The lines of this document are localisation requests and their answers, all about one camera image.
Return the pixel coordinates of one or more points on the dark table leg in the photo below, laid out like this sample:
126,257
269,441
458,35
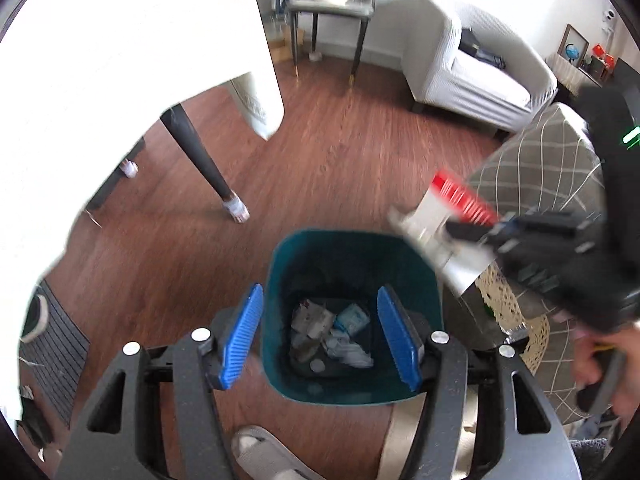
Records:
117,175
195,150

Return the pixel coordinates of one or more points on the small red desk flags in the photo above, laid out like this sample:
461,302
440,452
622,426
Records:
602,54

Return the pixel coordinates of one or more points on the white slipper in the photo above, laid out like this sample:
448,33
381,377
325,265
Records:
35,317

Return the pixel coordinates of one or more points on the dark ribbed floor mat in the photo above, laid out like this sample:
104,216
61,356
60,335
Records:
55,350

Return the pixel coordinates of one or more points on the dark teal waste bin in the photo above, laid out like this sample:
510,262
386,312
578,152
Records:
350,260

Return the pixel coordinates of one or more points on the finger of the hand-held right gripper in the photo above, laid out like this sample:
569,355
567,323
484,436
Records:
525,224
525,265

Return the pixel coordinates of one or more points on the person's right hand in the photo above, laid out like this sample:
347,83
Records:
632,370

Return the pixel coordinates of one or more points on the side desk with fringed cloth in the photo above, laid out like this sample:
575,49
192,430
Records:
565,72

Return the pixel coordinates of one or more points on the red and white carton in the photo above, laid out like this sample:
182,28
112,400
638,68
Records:
440,210

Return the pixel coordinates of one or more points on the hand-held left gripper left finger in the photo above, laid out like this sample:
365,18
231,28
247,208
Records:
240,340

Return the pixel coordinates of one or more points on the white security camera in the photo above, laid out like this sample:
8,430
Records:
610,17

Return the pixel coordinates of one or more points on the black monitor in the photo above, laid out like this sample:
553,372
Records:
627,72

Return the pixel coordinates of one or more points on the black bag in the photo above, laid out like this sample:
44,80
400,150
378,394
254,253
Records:
477,50

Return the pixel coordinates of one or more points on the grey slipper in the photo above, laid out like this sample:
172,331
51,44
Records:
265,452

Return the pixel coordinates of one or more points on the white patterned tablecloth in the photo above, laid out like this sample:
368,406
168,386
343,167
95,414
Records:
125,35

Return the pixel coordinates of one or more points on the cardboard box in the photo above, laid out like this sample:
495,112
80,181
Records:
285,47

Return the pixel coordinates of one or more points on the blue tissue packet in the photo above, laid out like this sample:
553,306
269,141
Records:
352,319

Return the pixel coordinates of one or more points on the grey dining chair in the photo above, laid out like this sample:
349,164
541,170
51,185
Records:
330,10

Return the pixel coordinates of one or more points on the small blue globe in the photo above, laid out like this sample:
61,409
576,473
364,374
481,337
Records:
574,52

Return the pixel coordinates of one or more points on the picture frame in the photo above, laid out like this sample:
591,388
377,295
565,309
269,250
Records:
572,35

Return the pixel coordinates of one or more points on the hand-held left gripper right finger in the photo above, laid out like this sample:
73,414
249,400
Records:
400,340

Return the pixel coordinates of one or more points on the grey armchair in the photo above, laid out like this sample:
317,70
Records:
475,80

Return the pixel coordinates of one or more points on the round table grey checked cloth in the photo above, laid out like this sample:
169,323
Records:
550,160

